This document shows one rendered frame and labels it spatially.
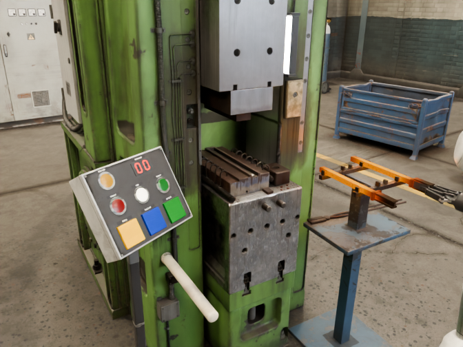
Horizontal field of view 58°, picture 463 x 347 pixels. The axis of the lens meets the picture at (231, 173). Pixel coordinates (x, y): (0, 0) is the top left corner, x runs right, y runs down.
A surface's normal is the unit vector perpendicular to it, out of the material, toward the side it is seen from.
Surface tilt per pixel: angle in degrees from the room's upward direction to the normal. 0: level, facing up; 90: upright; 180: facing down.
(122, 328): 0
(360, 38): 90
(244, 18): 90
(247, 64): 90
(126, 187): 60
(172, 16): 90
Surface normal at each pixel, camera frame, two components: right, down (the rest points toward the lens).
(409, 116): -0.75, 0.23
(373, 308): 0.01, -0.93
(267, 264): 0.51, 0.33
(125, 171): 0.72, -0.28
